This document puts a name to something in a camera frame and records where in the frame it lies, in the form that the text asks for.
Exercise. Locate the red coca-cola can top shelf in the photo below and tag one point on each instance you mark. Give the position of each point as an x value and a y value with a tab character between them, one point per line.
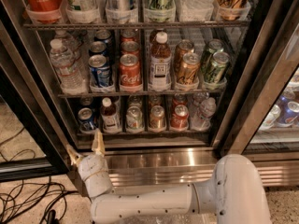
44	11

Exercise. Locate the tea bottle bottom shelf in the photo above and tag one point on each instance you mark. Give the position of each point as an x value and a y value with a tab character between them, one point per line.
110	116

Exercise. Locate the gold can bottom shelf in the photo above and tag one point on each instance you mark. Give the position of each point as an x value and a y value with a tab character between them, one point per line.
157	119

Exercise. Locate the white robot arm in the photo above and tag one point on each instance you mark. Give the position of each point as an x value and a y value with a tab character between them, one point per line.
234	193

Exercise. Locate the red can bottom shelf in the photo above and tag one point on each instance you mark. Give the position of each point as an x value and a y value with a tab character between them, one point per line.
179	118

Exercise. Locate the red coca-cola can shelf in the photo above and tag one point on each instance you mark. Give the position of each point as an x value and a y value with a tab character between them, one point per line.
44	11
130	72

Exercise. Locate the tea bottle middle shelf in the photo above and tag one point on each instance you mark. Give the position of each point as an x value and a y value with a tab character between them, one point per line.
159	63

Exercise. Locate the red coca-cola can middle shelf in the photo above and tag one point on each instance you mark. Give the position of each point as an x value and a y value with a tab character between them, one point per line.
130	72

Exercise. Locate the blue pepsi can bottom shelf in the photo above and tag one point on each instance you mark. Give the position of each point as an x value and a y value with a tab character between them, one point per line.
87	120

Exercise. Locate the blue pepsi can shelf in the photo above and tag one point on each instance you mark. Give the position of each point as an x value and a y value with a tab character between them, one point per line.
87	120
100	70

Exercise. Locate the clear plastic bin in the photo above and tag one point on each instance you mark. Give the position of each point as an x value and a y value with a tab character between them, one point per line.
171	219

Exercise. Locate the water bottle middle shelf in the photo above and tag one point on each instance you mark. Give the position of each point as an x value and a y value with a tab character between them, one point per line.
66	67

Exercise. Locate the tea bottle shelf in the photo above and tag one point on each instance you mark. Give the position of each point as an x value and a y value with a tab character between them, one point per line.
159	63
110	116

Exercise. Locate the blue pepsi can middle shelf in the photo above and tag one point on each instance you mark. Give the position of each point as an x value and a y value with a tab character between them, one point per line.
100	70

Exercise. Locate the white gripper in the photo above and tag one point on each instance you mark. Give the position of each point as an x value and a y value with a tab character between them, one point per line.
90	165

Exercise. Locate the pepsi can behind glass door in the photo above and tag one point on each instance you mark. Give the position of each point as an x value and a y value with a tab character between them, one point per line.
289	114

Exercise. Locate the water bottle bottom shelf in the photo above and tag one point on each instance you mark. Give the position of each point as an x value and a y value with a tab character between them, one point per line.
203	115

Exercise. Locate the white green can bottom shelf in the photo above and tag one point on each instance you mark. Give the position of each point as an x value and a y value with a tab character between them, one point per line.
134	119

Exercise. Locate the water bottle shelf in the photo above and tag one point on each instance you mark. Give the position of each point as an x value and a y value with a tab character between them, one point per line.
203	115
66	67

